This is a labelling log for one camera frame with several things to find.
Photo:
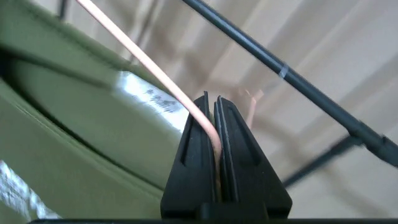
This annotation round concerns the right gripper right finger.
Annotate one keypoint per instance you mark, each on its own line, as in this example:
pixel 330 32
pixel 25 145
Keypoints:
pixel 248 180

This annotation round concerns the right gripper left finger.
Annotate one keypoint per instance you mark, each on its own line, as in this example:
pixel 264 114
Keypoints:
pixel 189 174

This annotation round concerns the green sleeveless shirt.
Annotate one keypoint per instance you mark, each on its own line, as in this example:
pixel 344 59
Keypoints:
pixel 77 140

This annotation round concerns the black clothes rack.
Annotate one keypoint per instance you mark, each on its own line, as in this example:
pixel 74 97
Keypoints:
pixel 311 91

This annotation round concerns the beige curtain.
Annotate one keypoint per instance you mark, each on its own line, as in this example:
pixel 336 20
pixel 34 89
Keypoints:
pixel 326 46

